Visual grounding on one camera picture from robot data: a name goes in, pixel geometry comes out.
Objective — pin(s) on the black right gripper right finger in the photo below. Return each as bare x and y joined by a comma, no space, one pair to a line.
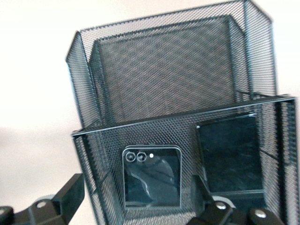
211,213

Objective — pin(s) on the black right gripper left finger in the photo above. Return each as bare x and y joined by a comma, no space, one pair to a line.
63,201

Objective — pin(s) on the long black smartphone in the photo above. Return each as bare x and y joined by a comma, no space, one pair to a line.
232,152

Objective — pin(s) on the black flip phone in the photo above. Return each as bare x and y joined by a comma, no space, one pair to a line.
152,182

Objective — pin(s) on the black mesh two-tier tray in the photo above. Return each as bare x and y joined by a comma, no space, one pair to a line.
164,70

